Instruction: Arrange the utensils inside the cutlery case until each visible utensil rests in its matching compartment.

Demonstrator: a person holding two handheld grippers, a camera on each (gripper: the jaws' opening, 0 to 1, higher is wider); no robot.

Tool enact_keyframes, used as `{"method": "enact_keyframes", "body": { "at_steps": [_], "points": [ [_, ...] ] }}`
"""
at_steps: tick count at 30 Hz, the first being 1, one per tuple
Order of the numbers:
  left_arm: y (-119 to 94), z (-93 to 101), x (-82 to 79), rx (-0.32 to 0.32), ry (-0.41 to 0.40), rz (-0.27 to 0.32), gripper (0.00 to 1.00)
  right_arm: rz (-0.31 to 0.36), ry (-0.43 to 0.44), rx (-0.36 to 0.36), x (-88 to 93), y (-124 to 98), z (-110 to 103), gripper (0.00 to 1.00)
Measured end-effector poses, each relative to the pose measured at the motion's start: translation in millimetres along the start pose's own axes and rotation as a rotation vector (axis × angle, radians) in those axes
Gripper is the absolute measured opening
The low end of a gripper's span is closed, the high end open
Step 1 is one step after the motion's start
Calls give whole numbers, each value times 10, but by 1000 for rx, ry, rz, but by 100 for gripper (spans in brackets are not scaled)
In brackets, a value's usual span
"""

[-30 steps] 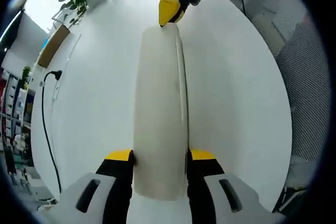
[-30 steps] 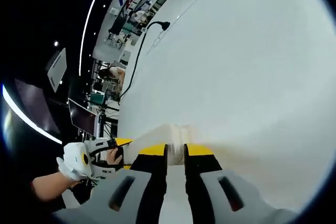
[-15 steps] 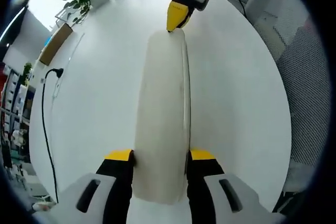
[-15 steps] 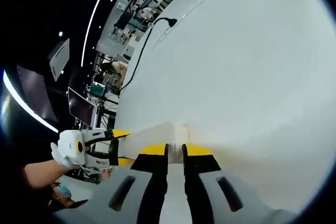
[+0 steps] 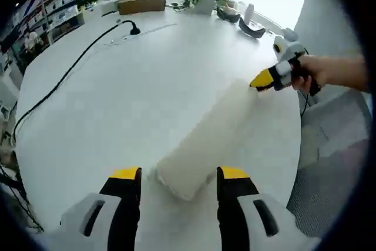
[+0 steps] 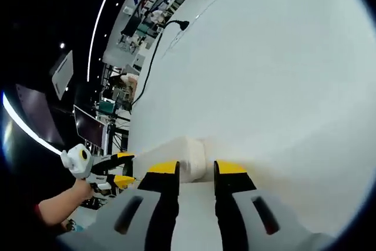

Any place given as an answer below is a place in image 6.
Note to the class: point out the curved ceiling light strip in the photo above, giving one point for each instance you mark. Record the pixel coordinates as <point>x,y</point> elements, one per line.
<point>98,21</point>
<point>26,127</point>

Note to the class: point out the person's left hand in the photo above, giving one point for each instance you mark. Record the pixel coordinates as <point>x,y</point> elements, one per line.
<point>84,189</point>

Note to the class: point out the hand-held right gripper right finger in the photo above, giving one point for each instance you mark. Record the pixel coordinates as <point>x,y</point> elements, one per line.
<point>232,192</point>

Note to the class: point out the beige cutlery case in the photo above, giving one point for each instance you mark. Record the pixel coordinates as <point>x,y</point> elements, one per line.
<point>188,151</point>

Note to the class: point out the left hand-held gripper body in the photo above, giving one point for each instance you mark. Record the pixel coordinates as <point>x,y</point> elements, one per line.
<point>79,164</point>

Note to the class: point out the white laptop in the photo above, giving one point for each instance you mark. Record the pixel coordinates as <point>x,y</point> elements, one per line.
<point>91,129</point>

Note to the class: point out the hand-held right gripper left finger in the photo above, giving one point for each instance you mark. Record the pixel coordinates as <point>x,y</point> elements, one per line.
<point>164,192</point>

